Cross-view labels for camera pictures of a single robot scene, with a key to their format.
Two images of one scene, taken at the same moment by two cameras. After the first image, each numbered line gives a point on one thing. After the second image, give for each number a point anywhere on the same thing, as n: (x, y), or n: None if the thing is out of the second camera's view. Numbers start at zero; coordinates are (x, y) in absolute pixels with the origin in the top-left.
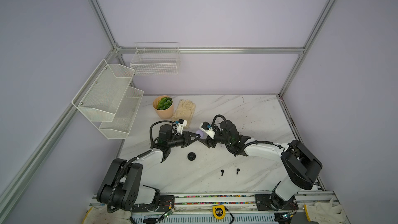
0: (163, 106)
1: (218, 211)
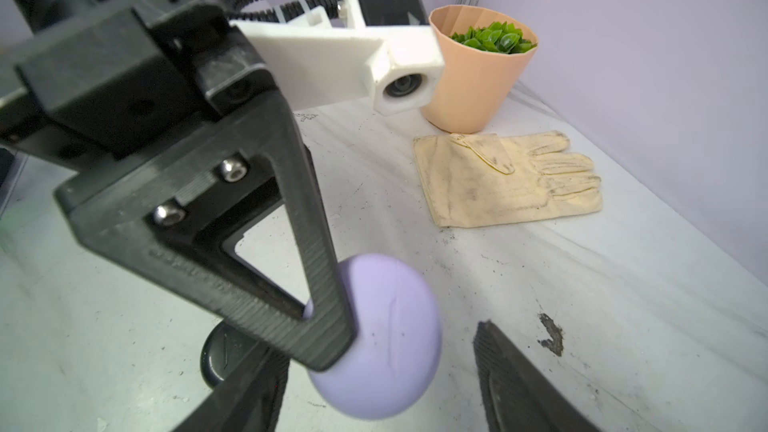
0: (487, 56)
1: None
